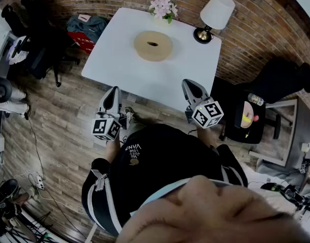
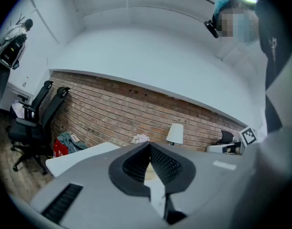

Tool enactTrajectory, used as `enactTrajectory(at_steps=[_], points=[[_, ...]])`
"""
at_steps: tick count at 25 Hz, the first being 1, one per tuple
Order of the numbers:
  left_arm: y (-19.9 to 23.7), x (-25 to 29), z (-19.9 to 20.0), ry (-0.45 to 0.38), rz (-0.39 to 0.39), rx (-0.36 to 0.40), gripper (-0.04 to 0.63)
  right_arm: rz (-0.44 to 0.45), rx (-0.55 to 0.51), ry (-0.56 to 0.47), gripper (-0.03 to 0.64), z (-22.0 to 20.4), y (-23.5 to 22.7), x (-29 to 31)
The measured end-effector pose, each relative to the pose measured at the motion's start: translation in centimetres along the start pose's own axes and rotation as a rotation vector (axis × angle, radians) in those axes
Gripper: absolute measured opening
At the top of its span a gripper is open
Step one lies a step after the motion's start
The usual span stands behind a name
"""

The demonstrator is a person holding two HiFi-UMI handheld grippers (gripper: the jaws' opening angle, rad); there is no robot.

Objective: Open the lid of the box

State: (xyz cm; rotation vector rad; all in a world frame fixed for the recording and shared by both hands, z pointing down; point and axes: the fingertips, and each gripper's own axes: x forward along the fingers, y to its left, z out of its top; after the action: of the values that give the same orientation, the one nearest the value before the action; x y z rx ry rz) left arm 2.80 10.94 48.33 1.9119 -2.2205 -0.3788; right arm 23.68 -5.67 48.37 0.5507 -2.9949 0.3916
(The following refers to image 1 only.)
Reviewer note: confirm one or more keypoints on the light blue face mask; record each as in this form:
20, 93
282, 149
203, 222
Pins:
157, 199

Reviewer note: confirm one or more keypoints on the person's right forearm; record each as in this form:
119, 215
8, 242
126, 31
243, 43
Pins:
207, 137

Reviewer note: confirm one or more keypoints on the pink plate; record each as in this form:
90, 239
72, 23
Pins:
246, 107

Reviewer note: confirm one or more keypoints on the round wooden lid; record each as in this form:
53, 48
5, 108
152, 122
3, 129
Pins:
145, 43

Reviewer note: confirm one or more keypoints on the white shade table lamp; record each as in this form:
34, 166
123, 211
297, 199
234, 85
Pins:
217, 10

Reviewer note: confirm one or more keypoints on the white mug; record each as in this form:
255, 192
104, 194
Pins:
305, 147

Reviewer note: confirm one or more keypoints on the pink flowers in white pot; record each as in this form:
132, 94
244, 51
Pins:
163, 7

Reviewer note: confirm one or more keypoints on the white power strip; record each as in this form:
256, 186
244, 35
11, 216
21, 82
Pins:
40, 183

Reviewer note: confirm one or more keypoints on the grey-green bag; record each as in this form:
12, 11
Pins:
90, 28

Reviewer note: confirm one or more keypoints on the person's black shirt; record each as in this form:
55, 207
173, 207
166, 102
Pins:
165, 161

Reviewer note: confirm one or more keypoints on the person's shoe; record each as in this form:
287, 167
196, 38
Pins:
130, 115

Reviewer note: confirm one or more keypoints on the black round device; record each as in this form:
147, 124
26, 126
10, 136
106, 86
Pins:
1, 91

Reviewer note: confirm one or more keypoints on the round wooden bowl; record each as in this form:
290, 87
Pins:
153, 58

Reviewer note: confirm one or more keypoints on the pink card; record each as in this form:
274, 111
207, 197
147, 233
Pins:
84, 17

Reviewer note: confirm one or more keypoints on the red printed package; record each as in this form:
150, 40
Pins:
81, 40

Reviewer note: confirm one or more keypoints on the clear bottle with label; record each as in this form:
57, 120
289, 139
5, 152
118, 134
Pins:
255, 99

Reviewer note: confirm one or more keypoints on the black office chair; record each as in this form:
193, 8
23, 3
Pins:
38, 21
276, 80

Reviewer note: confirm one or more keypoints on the person's left forearm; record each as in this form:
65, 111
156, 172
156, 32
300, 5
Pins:
111, 149

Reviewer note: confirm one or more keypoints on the small red toy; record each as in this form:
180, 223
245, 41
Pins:
256, 117

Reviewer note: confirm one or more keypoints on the black camera equipment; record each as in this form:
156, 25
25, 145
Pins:
8, 201

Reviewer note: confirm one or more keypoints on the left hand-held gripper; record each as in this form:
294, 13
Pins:
104, 128

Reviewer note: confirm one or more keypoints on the grey desk with white frame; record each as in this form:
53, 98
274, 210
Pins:
303, 125

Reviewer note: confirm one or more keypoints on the yellow toy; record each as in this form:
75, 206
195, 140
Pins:
247, 118

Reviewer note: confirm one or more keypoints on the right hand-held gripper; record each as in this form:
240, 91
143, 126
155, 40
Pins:
208, 113

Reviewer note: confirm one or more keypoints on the person's face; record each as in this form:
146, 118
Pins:
213, 219

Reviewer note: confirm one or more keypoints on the white and purple cloth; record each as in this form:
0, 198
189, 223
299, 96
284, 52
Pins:
17, 52

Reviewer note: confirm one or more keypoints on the person's leg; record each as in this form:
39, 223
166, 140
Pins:
142, 124

